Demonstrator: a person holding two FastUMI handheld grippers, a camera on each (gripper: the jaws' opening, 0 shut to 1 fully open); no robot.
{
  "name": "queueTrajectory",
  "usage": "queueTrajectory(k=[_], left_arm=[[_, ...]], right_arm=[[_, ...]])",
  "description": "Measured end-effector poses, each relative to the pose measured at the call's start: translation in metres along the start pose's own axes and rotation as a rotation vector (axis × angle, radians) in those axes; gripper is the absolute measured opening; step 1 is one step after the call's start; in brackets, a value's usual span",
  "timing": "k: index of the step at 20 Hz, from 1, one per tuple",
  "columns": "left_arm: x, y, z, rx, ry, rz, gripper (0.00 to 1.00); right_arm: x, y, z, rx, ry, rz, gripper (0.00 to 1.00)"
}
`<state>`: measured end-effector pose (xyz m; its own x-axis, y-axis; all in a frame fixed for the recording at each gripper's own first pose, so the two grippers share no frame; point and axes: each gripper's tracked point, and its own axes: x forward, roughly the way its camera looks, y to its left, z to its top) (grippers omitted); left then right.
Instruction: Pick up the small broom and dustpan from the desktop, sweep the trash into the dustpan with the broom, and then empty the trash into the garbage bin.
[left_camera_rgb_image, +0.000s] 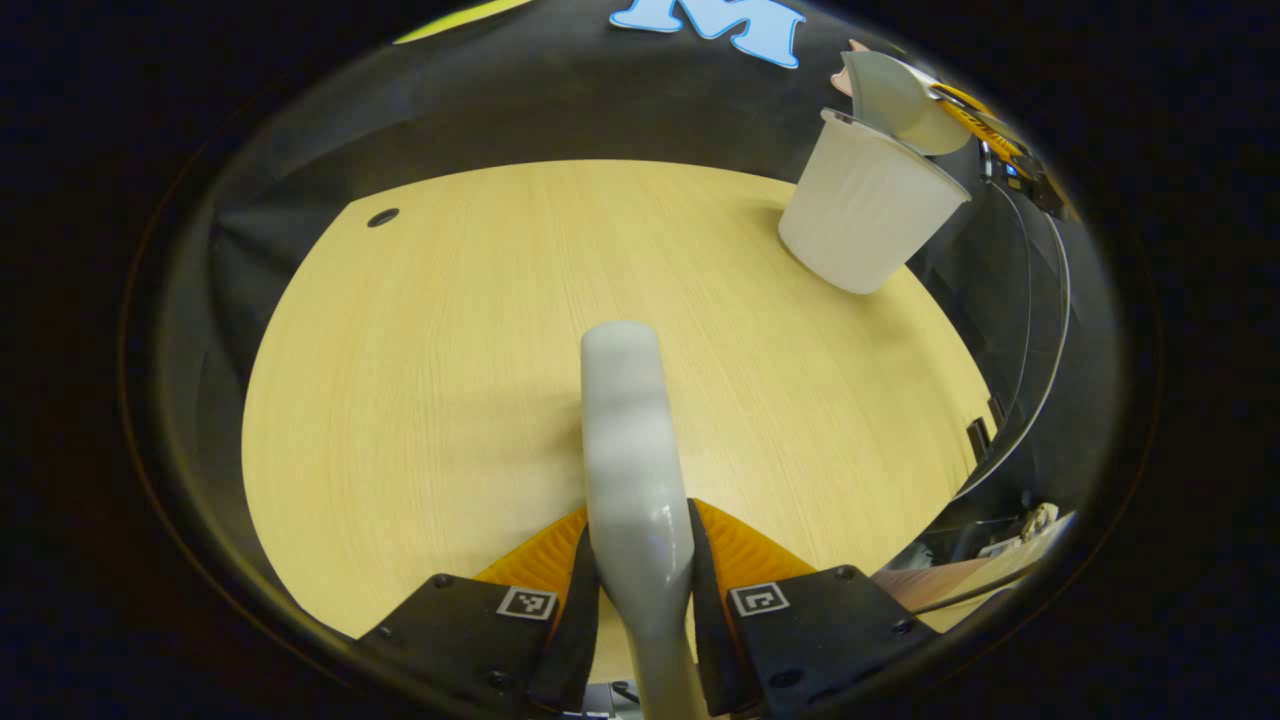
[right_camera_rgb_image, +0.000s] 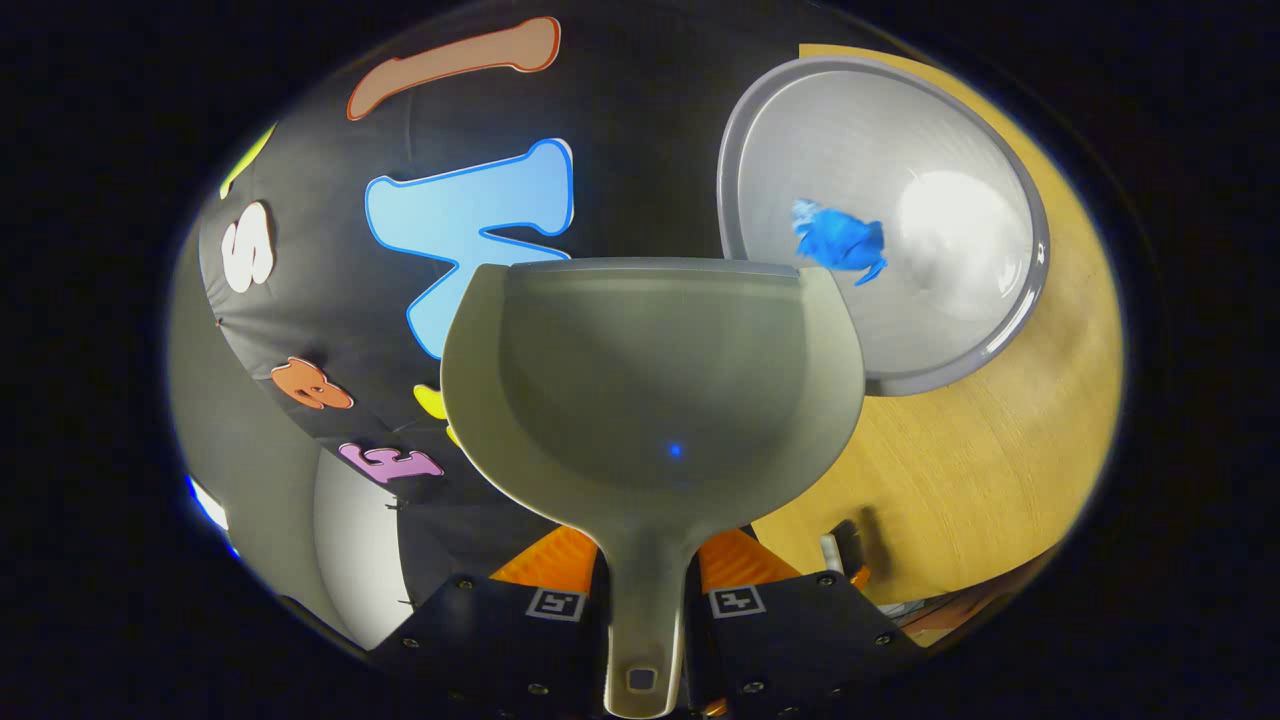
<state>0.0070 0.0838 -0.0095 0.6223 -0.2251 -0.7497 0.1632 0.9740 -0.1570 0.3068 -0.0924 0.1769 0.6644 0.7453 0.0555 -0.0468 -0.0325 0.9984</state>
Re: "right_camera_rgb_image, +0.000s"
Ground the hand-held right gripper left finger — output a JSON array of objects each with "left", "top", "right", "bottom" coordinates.
[{"left": 370, "top": 525, "right": 609, "bottom": 720}]

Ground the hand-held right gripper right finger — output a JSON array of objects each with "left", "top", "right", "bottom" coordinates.
[{"left": 683, "top": 527, "right": 926, "bottom": 720}]

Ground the grey dustpan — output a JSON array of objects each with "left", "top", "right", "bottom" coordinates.
[{"left": 440, "top": 257, "right": 866, "bottom": 719}]

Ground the dark blue paper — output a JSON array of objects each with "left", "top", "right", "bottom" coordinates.
[{"left": 795, "top": 215, "right": 889, "bottom": 288}]

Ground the white ribbed garbage bin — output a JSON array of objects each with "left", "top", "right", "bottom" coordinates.
[{"left": 716, "top": 55, "right": 1051, "bottom": 397}]

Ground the wooden desktop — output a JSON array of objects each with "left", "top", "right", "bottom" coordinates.
[{"left": 750, "top": 43, "right": 1126, "bottom": 606}]

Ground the black backdrop cloth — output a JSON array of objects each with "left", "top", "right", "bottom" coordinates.
[{"left": 195, "top": 0, "right": 811, "bottom": 641}]

